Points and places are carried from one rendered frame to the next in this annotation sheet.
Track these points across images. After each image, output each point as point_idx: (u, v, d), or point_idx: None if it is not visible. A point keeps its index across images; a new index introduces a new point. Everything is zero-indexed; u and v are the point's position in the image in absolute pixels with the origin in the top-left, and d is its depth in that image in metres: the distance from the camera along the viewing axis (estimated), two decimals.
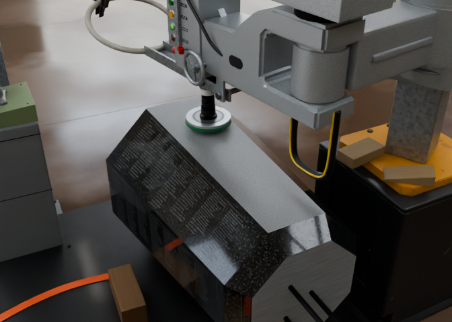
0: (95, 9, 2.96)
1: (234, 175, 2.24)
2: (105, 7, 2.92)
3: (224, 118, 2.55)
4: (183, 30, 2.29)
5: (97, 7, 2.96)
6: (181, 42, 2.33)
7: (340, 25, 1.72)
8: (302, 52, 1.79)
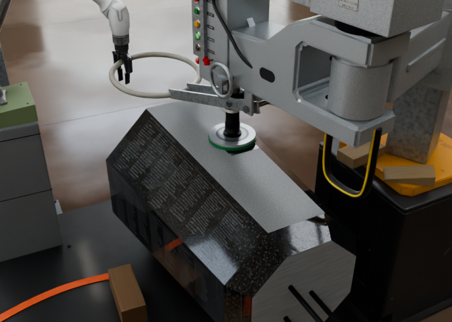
0: (118, 76, 3.04)
1: (234, 175, 2.24)
2: (130, 71, 2.97)
3: (222, 140, 2.43)
4: (210, 40, 2.19)
5: (119, 74, 3.03)
6: (207, 52, 2.23)
7: (385, 38, 1.62)
8: (350, 69, 1.67)
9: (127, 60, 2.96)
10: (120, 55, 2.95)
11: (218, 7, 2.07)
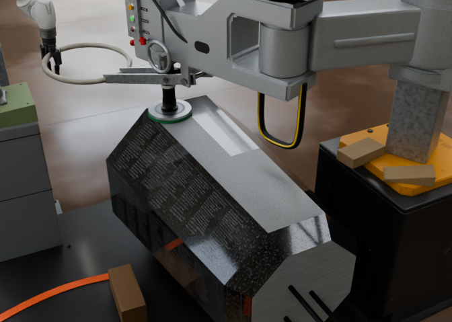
0: None
1: (234, 175, 2.24)
2: (60, 63, 3.08)
3: (153, 107, 2.70)
4: (144, 21, 2.38)
5: (48, 66, 3.12)
6: (142, 33, 2.43)
7: (304, 4, 1.91)
8: (261, 27, 2.00)
9: (55, 52, 3.06)
10: (48, 48, 3.04)
11: None
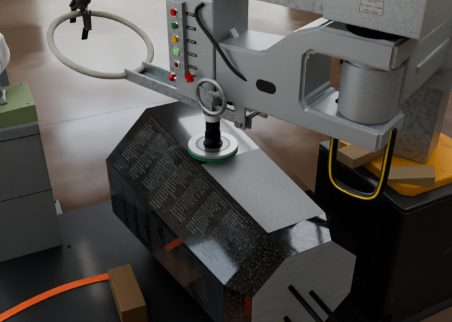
0: None
1: (234, 175, 2.24)
2: (88, 29, 2.60)
3: (222, 134, 2.41)
4: (191, 55, 2.05)
5: None
6: (187, 68, 2.09)
7: (403, 39, 1.61)
8: (363, 72, 1.65)
9: None
10: (79, 5, 2.60)
11: (201, 19, 1.94)
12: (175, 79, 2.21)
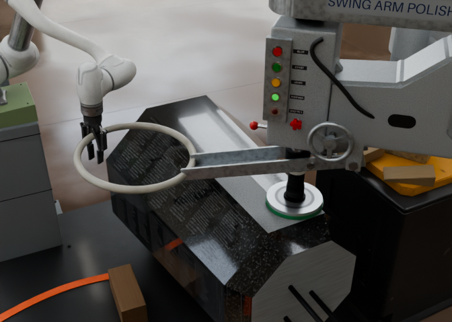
0: (88, 153, 2.34)
1: None
2: (104, 148, 2.29)
3: (305, 208, 2.01)
4: (295, 98, 1.74)
5: (89, 150, 2.34)
6: (287, 113, 1.78)
7: None
8: None
9: (99, 133, 2.28)
10: (91, 128, 2.26)
11: (316, 56, 1.65)
12: (260, 127, 1.87)
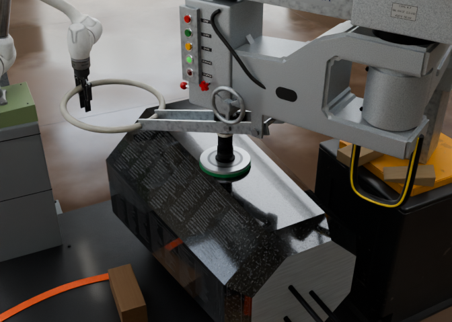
0: (79, 102, 2.76)
1: None
2: (89, 99, 2.69)
3: (237, 150, 2.36)
4: (205, 63, 1.99)
5: (81, 100, 2.76)
6: (201, 76, 2.03)
7: (433, 45, 1.57)
8: (395, 79, 1.61)
9: None
10: (80, 80, 2.68)
11: (217, 26, 1.88)
12: (187, 87, 2.14)
